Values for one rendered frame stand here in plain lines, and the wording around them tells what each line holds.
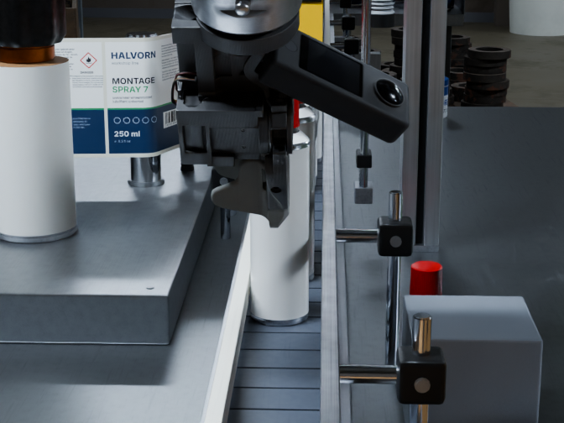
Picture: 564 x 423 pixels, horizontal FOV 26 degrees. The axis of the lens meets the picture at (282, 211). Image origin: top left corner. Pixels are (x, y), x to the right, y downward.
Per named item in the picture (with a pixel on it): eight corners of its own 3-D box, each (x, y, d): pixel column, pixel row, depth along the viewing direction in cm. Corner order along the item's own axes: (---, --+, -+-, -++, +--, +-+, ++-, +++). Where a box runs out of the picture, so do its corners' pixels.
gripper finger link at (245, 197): (216, 223, 98) (209, 138, 92) (289, 223, 98) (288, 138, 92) (213, 252, 96) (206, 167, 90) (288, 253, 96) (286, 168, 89)
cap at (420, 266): (431, 302, 126) (432, 272, 125) (403, 295, 128) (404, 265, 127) (447, 293, 129) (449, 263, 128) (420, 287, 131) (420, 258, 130)
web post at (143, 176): (131, 178, 156) (125, 30, 151) (166, 178, 156) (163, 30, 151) (125, 187, 152) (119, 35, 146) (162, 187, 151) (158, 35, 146)
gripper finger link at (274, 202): (266, 179, 95) (263, 94, 89) (289, 179, 95) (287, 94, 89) (263, 222, 92) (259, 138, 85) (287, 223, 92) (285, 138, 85)
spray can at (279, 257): (252, 305, 111) (250, 81, 105) (309, 306, 111) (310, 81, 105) (248, 326, 106) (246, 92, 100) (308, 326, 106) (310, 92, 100)
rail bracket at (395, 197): (326, 362, 111) (328, 186, 106) (407, 363, 111) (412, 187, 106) (326, 376, 108) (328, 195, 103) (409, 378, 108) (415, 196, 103)
